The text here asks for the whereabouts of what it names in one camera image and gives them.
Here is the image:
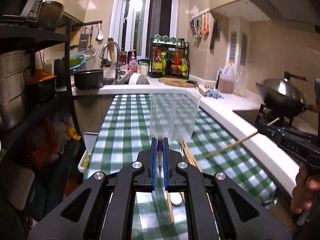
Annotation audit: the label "right hand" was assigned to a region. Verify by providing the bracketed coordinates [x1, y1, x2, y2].
[291, 163, 319, 214]

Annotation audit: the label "pink dish soap bottle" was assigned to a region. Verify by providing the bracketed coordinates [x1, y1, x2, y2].
[127, 49, 138, 73]

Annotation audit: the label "hanging utensil rail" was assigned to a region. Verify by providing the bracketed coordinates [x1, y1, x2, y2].
[189, 8, 210, 39]

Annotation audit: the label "clear plastic utensil cup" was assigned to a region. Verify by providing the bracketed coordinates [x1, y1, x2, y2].
[150, 93, 201, 141]

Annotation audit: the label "gas stove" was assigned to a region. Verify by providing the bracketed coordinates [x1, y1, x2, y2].
[233, 103, 317, 135]

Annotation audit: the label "black cooking pot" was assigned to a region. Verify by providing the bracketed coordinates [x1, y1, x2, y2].
[74, 69, 104, 90]

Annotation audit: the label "black wok with lid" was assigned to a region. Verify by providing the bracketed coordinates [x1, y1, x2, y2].
[255, 72, 319, 118]

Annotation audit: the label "black condiment rack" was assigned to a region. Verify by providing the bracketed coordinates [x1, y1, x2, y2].
[148, 38, 190, 80]

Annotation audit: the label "white trash bin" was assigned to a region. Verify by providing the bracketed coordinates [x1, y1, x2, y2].
[78, 132, 99, 173]

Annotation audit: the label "white lidded jar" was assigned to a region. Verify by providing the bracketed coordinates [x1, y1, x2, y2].
[140, 61, 149, 76]

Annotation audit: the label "blue white dish cloth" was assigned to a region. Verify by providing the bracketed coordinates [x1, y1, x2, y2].
[206, 89, 223, 99]

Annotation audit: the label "plastic oil jug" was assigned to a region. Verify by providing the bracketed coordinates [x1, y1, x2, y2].
[217, 62, 235, 94]

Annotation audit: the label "wooden chopstick on table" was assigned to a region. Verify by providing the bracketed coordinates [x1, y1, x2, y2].
[180, 140, 202, 172]

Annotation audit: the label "chrome kitchen faucet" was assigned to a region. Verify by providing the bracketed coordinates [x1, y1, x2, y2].
[99, 38, 125, 83]

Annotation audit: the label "wooden chopstick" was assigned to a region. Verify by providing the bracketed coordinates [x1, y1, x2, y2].
[180, 140, 202, 172]
[204, 117, 281, 159]

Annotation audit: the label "green white checkered tablecloth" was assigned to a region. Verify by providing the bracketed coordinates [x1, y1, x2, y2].
[82, 93, 279, 240]

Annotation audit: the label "green and blue bowls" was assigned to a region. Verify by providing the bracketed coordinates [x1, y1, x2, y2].
[69, 54, 86, 70]

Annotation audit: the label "dark soy sauce bottle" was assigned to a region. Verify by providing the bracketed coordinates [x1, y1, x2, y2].
[215, 67, 223, 89]

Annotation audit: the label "stainless steel stock pot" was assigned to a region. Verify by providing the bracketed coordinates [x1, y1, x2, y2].
[1, 50, 30, 129]

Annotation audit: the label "metal box grater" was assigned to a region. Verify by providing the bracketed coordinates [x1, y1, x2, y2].
[78, 27, 90, 53]

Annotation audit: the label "black metal shelf rack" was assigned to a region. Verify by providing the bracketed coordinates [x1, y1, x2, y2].
[1, 21, 84, 238]

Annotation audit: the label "white hanging spoon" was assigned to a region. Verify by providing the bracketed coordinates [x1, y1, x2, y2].
[96, 23, 104, 41]

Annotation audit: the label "white plate in sink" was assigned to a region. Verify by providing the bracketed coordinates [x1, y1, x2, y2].
[118, 70, 132, 85]

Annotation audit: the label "wooden handled knife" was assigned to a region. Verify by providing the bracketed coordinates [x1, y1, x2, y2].
[187, 80, 206, 96]

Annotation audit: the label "round wooden cutting board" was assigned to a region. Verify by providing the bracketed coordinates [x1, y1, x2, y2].
[158, 77, 197, 88]

